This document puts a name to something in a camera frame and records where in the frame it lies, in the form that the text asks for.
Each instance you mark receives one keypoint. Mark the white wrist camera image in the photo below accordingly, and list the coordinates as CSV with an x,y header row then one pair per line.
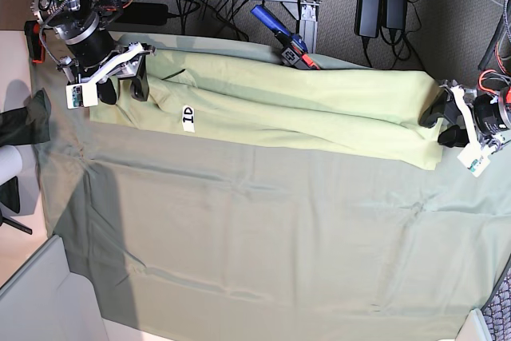
x,y
81,95
475,158

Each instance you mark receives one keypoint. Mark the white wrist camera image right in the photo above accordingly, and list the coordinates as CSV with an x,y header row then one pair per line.
x,y
475,158

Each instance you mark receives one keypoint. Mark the patterned grey basket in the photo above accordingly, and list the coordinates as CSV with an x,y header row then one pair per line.
x,y
496,311

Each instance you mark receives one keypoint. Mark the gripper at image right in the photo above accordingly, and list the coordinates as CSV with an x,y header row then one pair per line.
x,y
472,116

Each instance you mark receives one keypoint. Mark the grey-green table cloth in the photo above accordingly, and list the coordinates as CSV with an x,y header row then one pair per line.
x,y
194,239

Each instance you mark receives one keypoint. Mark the white box left bottom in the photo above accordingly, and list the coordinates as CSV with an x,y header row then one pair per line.
x,y
44,300

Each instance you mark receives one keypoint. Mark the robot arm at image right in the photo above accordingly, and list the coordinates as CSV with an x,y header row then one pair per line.
x,y
498,80

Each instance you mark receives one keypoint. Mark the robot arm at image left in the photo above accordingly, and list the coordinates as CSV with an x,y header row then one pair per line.
x,y
96,59

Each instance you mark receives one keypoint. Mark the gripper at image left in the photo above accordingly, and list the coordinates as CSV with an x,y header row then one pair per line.
x,y
129,63

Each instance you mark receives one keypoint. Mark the blue orange clamp centre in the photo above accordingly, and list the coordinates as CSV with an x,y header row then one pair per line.
x,y
294,52

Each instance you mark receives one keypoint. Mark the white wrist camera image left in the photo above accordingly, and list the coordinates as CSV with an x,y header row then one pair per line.
x,y
81,95

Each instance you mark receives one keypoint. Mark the aluminium frame post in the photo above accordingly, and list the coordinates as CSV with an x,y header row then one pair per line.
x,y
306,14

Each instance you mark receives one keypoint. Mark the black power adapter left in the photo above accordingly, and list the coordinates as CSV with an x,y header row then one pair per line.
x,y
143,13

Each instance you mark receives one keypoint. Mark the white cylinder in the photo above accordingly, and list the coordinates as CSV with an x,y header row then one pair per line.
x,y
11,163

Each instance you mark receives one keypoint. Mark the dark green hanging cloth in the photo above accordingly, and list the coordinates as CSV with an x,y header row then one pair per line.
x,y
29,125

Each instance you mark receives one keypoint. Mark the black power brick pair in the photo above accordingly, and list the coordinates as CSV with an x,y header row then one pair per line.
x,y
371,15

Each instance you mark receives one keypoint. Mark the yellow-green T-shirt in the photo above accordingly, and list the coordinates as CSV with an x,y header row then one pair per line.
x,y
363,112

